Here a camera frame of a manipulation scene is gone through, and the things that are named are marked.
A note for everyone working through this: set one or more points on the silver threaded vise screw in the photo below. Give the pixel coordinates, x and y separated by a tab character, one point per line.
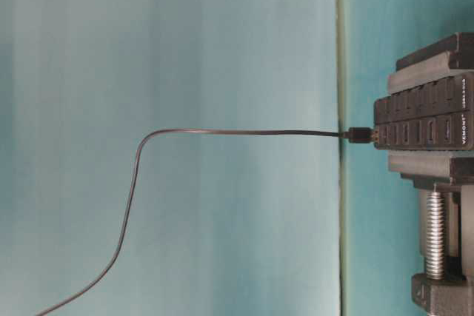
435	236

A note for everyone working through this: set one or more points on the black multiport USB hub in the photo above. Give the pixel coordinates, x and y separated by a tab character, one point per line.
437	116

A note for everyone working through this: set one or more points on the black bench vise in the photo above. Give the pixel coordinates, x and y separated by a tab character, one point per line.
447	172

